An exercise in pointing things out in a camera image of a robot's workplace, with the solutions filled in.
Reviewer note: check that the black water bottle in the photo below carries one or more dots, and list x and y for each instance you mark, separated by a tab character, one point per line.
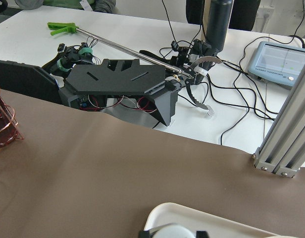
218	23

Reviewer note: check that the aluminium frame post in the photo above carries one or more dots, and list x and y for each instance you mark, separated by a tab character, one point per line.
283	150

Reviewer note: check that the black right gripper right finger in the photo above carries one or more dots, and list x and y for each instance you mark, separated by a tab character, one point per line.
201	234

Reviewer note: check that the copper wire bottle rack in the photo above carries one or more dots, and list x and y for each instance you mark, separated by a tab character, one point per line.
12	113

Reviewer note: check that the person in green sweater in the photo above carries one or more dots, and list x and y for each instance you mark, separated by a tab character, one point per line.
105	6

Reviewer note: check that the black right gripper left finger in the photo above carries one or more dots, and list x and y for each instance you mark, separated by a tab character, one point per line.
146	234

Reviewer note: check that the white serving tray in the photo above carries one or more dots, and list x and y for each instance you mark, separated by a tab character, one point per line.
196	220

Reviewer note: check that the green handled reacher grabber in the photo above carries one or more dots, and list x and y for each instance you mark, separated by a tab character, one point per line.
189	72

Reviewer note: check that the tea bottle in rack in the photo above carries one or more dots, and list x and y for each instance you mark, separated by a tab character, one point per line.
7	130

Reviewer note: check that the black plate device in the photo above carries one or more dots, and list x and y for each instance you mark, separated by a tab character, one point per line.
116	78

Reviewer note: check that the blue teach pendant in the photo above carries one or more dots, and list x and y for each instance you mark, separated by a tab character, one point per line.
277	63

